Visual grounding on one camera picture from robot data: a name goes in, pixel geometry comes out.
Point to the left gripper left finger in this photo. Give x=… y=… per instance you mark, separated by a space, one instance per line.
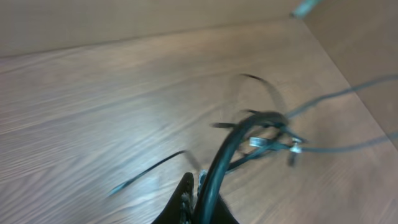
x=178 y=209

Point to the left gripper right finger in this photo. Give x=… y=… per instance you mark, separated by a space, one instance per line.
x=221 y=214

